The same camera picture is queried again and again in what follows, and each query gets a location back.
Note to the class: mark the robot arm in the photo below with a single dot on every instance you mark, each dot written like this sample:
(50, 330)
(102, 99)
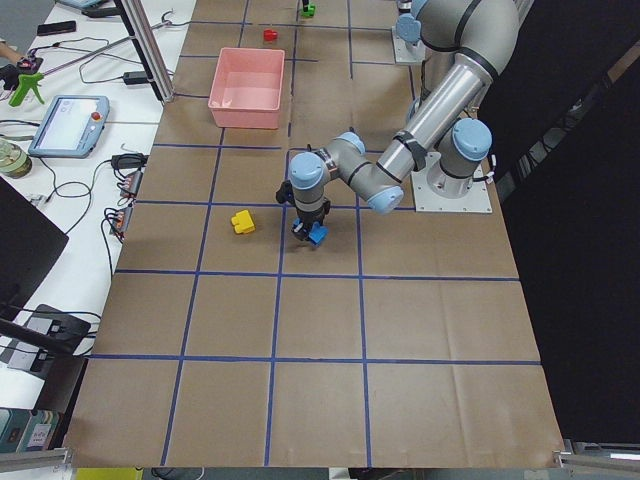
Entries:
(481, 36)

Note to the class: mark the blue teach pendant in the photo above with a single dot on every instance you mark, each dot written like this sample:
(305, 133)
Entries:
(71, 127)

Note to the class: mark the pink plastic box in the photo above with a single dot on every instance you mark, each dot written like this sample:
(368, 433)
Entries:
(247, 87)

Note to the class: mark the black monitor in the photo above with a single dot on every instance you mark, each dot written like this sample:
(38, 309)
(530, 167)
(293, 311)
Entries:
(30, 246)

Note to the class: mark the yellow toy block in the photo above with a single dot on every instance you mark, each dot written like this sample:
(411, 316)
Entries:
(242, 222)

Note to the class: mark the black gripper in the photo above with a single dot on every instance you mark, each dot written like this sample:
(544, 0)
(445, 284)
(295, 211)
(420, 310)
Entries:
(310, 218)

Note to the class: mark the red toy block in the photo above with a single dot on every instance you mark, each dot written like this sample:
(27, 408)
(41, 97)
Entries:
(270, 35)

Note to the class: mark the glass jar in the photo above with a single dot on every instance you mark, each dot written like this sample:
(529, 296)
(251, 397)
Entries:
(15, 163)

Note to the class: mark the black phone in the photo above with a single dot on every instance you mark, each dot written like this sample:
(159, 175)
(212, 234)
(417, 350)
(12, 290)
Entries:
(56, 28)

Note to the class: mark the green toy block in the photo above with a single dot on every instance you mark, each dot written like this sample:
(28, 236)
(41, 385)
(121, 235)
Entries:
(308, 10)

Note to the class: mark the blue toy block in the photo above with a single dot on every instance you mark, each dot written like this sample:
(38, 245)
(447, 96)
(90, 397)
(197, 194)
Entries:
(314, 233)

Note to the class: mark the green handled reacher grabber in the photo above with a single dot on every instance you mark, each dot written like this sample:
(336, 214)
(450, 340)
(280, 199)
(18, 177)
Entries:
(29, 83)

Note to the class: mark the aluminium frame post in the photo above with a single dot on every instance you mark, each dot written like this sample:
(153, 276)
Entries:
(141, 34)

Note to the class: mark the black power adapter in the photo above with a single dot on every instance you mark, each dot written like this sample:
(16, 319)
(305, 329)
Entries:
(135, 78)

